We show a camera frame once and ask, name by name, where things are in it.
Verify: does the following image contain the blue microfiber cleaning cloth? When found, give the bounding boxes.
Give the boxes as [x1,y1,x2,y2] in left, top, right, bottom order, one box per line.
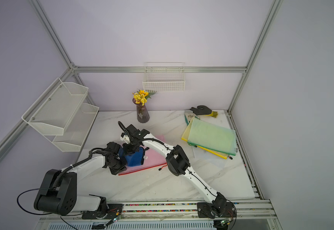
[119,147,146,167]

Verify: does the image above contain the pink mesh document bag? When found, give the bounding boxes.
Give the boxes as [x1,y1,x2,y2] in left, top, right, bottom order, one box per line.
[118,146,167,175]

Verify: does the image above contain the yellow mesh document bag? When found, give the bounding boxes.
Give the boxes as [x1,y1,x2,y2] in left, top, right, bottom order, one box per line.
[181,123,232,160]

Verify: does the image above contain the green zipper mesh document bag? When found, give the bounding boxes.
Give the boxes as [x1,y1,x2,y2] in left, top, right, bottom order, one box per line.
[187,118,237,156]

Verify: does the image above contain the clear white mesh document bag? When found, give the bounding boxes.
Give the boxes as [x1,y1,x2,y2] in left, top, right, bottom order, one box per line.
[192,147,227,169]

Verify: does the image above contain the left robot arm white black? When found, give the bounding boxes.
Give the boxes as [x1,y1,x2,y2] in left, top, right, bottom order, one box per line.
[34,142,127,217]

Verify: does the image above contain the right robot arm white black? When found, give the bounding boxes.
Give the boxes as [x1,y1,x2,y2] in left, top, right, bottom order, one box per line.
[118,121,227,217]

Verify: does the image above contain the dark purple glass vase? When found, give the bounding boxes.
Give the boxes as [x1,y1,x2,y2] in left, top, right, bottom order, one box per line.
[132,98,150,123]

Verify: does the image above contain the yellow artificial flowers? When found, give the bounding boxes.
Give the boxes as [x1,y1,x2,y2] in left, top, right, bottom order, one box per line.
[132,90,155,105]

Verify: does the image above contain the green white work glove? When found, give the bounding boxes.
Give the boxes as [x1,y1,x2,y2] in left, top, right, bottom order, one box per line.
[184,110,200,125]

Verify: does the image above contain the black yellow work glove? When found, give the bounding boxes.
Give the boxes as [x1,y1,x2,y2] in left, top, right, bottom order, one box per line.
[190,105,218,118]

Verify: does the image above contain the white two-tier mesh shelf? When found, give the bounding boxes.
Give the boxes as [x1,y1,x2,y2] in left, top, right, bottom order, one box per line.
[22,78,99,152]

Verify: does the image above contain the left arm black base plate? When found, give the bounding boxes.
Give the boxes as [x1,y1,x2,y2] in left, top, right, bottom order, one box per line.
[81,203,124,219]

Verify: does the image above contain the white wire wall basket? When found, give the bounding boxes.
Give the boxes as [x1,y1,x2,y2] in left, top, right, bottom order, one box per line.
[143,62,186,93]

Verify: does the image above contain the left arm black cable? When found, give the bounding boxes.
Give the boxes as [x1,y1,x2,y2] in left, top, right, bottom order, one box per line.
[16,188,54,216]

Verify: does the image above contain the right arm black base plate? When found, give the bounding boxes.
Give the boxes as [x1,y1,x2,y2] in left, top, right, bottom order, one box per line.
[197,201,237,219]

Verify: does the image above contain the aluminium frame rail base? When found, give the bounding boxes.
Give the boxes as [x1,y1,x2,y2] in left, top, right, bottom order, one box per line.
[35,199,282,230]

